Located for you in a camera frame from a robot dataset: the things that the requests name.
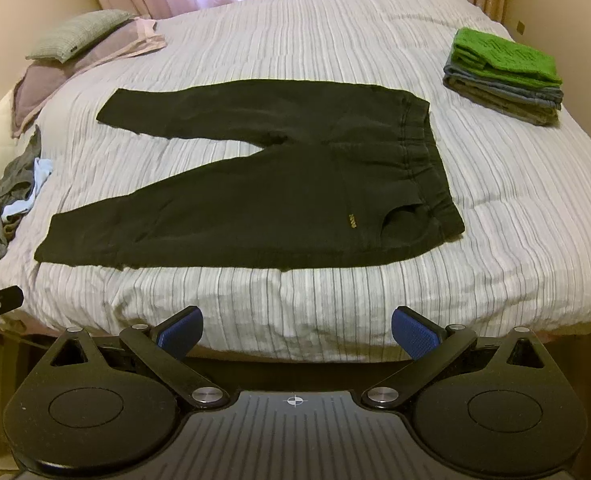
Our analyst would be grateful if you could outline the bed with striped bedspread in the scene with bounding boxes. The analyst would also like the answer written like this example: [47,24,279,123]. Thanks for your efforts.
[0,0,591,361]

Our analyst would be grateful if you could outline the light blue garment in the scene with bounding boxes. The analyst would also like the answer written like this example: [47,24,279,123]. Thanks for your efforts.
[0,157,54,222]

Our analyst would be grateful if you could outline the purple pillow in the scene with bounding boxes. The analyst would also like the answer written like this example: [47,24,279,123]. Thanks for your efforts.
[10,16,168,140]

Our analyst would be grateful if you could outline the folded blue grey jeans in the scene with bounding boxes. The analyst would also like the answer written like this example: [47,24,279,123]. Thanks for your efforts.
[443,60,564,110]

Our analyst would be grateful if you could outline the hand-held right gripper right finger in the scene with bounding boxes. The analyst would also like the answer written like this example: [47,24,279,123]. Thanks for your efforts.
[362,306,551,408]

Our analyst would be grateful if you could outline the grey checked pillow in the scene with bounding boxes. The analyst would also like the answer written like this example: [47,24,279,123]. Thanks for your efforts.
[26,9,137,65]

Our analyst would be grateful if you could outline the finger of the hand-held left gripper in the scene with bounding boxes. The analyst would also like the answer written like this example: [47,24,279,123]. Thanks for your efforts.
[0,286,24,317]

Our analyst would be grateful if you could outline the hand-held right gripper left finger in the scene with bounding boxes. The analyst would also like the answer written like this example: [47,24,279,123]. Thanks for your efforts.
[50,306,230,408]

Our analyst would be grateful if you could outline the black pants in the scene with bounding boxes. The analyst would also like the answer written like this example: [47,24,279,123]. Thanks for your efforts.
[34,79,466,273]

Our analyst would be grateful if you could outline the folded olive garment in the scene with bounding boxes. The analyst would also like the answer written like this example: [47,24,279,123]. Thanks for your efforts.
[444,76,561,127]

